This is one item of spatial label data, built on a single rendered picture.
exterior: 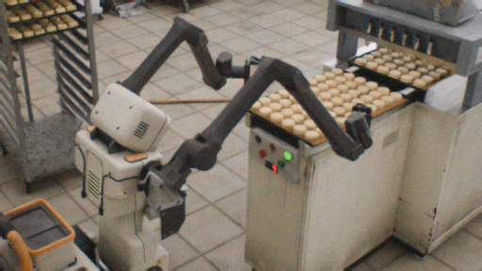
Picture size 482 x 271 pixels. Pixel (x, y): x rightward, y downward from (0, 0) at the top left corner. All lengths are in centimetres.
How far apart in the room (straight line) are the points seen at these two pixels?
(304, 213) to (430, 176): 71
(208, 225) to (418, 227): 105
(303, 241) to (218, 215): 89
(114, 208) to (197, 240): 134
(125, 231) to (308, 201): 80
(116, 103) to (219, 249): 148
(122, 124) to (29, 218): 43
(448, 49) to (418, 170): 58
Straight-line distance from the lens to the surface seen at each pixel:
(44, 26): 334
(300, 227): 259
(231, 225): 334
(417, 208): 311
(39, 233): 192
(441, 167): 294
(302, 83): 193
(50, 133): 396
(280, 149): 243
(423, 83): 286
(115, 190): 186
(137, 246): 206
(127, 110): 184
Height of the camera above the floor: 211
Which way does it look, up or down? 28 degrees down
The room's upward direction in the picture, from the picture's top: 2 degrees counter-clockwise
